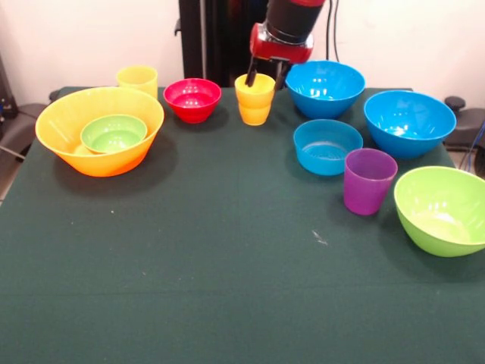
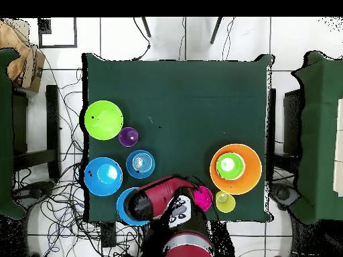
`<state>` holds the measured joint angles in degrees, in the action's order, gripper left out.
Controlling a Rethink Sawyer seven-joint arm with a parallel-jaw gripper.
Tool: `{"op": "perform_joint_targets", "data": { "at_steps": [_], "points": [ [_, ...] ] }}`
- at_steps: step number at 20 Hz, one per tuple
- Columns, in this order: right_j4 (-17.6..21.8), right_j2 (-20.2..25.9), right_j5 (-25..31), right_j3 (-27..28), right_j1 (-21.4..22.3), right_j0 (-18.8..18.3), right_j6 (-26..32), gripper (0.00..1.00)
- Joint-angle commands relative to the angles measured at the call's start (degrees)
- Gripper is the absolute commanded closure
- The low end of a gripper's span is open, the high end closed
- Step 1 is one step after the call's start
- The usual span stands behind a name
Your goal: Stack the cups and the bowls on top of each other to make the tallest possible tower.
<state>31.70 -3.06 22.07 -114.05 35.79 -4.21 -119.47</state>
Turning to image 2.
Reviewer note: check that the black square floor frame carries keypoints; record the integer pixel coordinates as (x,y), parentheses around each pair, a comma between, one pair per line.
(44,26)

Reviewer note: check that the small green bowl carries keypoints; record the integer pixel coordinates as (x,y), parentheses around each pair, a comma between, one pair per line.
(230,166)

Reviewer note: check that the cardboard box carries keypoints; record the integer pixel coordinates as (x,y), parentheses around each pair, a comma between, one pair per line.
(33,67)

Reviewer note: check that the small red bowl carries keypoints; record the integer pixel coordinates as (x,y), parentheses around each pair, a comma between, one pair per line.
(205,199)

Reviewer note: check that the black floor stand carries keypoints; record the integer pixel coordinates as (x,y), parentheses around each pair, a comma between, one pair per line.
(52,120)

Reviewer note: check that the green cloth side table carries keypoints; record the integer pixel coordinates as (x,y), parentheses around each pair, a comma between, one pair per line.
(319,133)
(5,133)

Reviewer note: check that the small blue ridged bowl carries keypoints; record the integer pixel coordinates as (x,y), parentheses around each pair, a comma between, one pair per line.
(140,164)

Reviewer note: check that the purple cup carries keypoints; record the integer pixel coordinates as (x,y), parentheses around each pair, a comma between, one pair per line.
(128,136)

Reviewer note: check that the large green bowl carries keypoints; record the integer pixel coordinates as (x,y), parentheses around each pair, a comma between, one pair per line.
(103,120)

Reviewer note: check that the dark green tablecloth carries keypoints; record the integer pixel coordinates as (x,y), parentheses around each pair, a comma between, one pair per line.
(174,93)

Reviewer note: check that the large blue bowl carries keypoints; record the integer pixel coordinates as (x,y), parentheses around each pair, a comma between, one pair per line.
(103,178)
(122,206)

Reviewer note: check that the large orange bowl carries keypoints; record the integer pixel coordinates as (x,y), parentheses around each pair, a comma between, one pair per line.
(252,174)

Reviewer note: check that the black robot pedestal leg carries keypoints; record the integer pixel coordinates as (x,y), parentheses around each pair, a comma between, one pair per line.
(282,194)
(34,191)

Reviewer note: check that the black power brick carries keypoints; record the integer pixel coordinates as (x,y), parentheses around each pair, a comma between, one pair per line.
(108,235)

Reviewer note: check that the black tripod leg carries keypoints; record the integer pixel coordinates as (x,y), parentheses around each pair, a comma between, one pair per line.
(146,26)
(216,30)

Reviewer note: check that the translucent yellow-green cup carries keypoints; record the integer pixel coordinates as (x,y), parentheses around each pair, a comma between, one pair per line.
(228,205)

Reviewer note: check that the black box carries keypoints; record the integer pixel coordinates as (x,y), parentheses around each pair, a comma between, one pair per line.
(292,120)

